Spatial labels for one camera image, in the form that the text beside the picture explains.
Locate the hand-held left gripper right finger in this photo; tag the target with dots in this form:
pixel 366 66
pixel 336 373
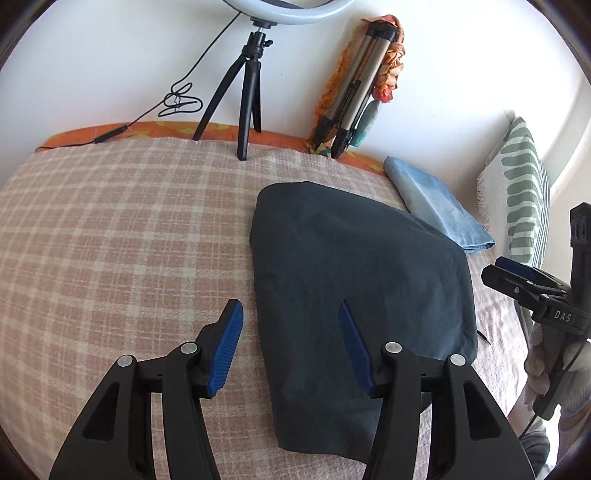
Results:
pixel 360 350

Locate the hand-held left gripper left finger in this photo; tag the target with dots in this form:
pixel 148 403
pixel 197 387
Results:
pixel 226 341

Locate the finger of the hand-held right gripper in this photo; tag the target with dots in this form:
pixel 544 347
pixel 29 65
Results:
pixel 515 266
pixel 505 284

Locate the dark grey pants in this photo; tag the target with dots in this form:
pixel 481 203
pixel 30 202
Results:
pixel 351 267

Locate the person's right hand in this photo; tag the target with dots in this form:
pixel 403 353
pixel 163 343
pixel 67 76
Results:
pixel 534 364

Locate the white green-patterned pillow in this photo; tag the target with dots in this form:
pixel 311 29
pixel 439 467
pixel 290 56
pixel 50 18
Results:
pixel 517 184

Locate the folded light blue cloth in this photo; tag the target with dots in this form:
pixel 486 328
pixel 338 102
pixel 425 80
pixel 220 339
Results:
pixel 438 207

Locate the pink plaid blanket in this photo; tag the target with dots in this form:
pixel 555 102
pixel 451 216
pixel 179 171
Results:
pixel 129 240

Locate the person's dark clothing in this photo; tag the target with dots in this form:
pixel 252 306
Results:
pixel 531 447

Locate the teal fabric leaf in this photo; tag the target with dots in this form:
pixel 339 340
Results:
pixel 367 122

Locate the orange patterned bedsheet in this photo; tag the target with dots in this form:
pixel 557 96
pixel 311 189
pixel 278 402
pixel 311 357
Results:
pixel 152 130

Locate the orange fabric flower garland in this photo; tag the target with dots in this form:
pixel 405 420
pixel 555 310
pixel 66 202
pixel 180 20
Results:
pixel 390 69

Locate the folded silver tripod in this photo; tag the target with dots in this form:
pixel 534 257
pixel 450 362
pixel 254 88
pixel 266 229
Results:
pixel 358 83

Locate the small black tripod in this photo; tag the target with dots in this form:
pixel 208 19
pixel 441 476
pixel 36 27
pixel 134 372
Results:
pixel 248 83

